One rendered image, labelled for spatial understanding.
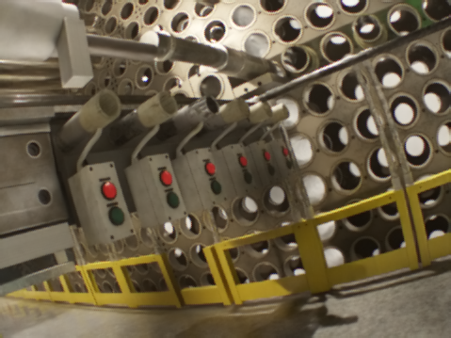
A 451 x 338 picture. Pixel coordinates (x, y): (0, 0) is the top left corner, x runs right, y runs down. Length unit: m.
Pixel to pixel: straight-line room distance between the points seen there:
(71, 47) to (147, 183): 0.50
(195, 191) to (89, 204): 0.35
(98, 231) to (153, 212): 0.17
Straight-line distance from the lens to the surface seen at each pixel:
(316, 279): 1.70
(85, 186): 0.66
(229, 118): 1.04
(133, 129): 0.80
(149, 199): 0.77
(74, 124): 0.69
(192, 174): 0.90
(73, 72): 1.00
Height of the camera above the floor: 0.64
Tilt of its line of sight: 4 degrees up
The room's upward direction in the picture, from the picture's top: 19 degrees counter-clockwise
